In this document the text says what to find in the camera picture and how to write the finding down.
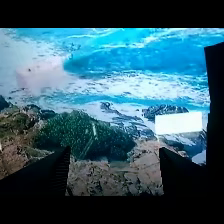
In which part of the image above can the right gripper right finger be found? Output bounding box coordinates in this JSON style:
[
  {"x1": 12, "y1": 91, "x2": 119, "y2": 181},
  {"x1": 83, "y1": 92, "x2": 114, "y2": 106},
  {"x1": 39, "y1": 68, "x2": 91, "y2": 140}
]
[{"x1": 158, "y1": 146, "x2": 208, "y2": 197}]

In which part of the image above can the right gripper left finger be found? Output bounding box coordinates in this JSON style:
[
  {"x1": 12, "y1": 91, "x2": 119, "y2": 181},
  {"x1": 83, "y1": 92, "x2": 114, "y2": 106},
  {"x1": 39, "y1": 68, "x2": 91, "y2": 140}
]
[{"x1": 0, "y1": 145, "x2": 72, "y2": 197}]

